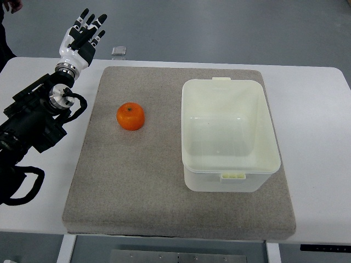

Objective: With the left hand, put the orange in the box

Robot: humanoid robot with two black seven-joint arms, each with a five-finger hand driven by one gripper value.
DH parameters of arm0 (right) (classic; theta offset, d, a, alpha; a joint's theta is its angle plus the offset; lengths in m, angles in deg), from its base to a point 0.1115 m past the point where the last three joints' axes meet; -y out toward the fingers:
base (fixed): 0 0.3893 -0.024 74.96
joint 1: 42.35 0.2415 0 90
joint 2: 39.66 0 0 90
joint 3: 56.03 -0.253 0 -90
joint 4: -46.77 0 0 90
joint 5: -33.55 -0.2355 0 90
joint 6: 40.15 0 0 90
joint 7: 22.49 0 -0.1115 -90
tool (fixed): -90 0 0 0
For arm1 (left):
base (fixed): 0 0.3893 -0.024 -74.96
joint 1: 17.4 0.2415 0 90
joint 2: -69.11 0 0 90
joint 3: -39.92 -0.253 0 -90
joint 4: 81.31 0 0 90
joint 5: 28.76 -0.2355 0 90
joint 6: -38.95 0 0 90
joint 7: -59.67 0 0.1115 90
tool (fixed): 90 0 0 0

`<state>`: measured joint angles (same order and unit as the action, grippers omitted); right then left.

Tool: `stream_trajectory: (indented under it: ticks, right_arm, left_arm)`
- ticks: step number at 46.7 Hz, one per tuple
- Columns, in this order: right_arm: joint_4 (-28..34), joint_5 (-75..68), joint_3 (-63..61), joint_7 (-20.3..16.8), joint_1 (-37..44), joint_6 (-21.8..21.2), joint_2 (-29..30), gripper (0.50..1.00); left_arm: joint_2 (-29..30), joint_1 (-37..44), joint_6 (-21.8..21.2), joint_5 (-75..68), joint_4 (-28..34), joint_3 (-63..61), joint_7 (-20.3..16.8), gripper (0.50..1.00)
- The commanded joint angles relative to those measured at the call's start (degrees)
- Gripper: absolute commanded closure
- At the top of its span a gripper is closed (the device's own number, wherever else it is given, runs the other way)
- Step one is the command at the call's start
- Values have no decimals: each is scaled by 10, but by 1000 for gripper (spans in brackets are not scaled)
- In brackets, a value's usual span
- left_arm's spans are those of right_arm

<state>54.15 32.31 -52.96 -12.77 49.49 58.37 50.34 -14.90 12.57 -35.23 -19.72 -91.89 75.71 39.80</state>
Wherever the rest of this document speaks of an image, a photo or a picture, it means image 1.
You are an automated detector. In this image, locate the person in dark clothes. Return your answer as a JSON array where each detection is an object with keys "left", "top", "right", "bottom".
[{"left": 0, "top": 0, "right": 26, "bottom": 72}]

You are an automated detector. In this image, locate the small clear floor plate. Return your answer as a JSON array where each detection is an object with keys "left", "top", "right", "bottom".
[{"left": 111, "top": 46, "right": 127, "bottom": 56}]

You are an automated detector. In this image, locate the orange fruit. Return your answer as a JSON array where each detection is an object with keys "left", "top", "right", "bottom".
[{"left": 116, "top": 102, "right": 145, "bottom": 131}]

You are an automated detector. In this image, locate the white plastic box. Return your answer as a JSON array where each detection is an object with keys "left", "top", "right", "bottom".
[{"left": 181, "top": 77, "right": 281, "bottom": 192}]

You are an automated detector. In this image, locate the white left table leg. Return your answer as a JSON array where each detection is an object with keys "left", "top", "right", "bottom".
[{"left": 56, "top": 234, "right": 76, "bottom": 263}]

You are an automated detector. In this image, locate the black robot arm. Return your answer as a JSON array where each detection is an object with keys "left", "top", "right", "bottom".
[{"left": 1, "top": 62, "right": 87, "bottom": 206}]

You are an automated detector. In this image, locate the black table control panel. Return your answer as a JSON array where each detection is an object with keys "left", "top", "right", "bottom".
[{"left": 300, "top": 244, "right": 351, "bottom": 253}]

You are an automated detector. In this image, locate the white table leg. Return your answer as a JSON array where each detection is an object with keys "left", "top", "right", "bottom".
[
  {"left": 56, "top": 234, "right": 76, "bottom": 263},
  {"left": 266, "top": 243, "right": 281, "bottom": 263}
]

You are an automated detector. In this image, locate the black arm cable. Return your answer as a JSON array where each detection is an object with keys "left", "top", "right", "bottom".
[{"left": 0, "top": 165, "right": 46, "bottom": 207}]

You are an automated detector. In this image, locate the white right table leg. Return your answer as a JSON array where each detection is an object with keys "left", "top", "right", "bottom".
[{"left": 266, "top": 243, "right": 281, "bottom": 263}]

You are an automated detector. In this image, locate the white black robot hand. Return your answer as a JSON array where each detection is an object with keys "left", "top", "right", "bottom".
[{"left": 59, "top": 8, "right": 107, "bottom": 71}]

